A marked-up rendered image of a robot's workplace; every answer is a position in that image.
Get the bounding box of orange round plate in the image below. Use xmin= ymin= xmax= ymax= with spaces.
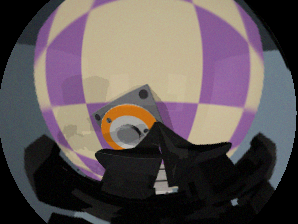
xmin=101 ymin=103 xmax=157 ymax=151

